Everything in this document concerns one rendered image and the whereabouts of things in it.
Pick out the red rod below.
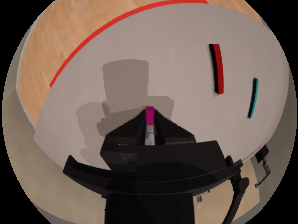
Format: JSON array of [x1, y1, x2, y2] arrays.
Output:
[[209, 44, 224, 95]]

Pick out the magenta rod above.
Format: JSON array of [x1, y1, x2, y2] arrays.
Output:
[[146, 106, 154, 124]]

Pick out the turquoise rod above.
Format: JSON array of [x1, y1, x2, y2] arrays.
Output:
[[248, 78, 259, 119]]

